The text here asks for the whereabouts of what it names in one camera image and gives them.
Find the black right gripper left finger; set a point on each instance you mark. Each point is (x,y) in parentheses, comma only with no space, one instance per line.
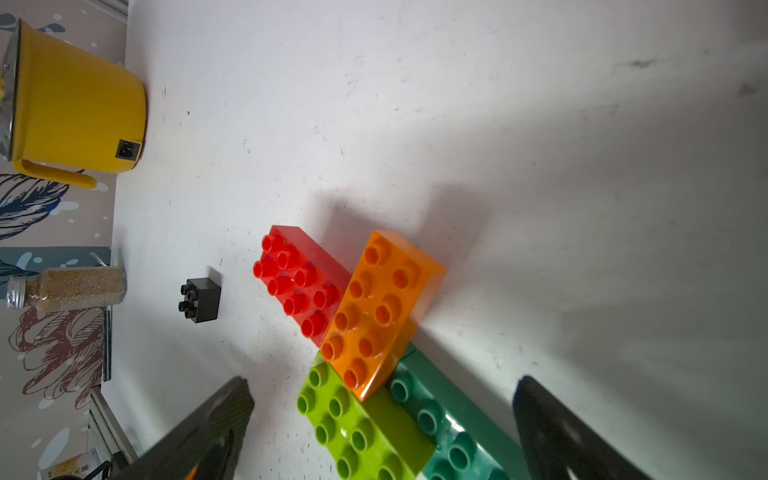
(205,445)

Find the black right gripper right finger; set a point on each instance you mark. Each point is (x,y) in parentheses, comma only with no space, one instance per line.
(557,444)

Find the black small lego brick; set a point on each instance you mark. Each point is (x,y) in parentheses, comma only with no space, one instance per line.
(201,300)

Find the lime green lego brick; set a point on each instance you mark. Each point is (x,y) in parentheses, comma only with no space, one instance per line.
(371,439)

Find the red lego brick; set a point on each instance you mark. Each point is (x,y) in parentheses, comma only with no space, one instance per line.
(307,281)

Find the orange lego brick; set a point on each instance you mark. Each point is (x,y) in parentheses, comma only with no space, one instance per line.
(389,293)

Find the small glass spice jar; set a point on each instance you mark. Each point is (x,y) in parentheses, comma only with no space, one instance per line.
(66,289)

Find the yellow pot with black lid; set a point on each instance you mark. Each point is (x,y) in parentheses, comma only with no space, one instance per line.
(67,113)

